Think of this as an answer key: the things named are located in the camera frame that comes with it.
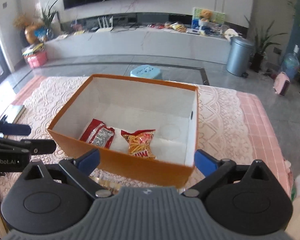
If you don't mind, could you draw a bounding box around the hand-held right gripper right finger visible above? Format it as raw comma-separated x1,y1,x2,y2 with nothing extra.
182,149,276,198

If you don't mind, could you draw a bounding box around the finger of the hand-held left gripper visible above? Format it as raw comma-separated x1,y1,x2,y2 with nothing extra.
0,135,57,155
0,116,32,136

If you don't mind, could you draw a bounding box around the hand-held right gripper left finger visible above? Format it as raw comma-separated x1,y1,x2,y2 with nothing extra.
21,149,113,198

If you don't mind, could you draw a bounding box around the orange cardboard box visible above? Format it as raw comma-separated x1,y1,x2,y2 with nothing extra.
47,74,199,189

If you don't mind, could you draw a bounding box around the clear packet of white balls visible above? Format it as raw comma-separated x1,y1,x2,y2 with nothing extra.
96,176,122,191

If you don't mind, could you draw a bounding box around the white lace tablecloth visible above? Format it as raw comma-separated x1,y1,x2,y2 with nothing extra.
0,76,252,207

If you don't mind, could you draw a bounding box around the yellow and red snack packet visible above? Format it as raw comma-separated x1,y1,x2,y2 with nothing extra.
120,129,157,160

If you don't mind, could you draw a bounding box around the pink plastic basket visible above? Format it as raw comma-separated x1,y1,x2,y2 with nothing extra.
24,51,49,69

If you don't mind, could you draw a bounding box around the golden vase with dried flowers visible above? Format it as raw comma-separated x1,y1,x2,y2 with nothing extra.
13,13,45,45

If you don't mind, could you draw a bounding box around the teal plastic stool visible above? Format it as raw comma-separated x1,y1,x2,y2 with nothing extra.
130,64,163,79

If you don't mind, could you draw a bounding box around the pink bag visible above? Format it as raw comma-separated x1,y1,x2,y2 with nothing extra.
273,71,292,96

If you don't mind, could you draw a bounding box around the grey metal trash can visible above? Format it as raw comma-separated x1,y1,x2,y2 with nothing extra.
226,36,256,77

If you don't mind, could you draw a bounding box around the long-leaf potted plant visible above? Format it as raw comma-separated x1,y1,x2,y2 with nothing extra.
38,0,60,40

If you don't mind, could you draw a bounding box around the white stone television cabinet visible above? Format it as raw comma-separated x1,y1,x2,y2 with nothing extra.
43,12,248,66

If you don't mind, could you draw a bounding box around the blue water bottle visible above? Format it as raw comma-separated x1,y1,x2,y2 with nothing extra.
281,53,300,81

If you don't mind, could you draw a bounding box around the white router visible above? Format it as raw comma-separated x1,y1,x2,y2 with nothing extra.
95,15,115,33

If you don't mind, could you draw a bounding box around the tall potted plant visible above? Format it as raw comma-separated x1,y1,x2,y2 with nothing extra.
243,15,282,72

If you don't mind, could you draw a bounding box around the pile of snack packets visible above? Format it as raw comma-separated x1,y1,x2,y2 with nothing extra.
149,21,188,33

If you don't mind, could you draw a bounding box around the green picture board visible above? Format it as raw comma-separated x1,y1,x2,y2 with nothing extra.
192,7,226,25

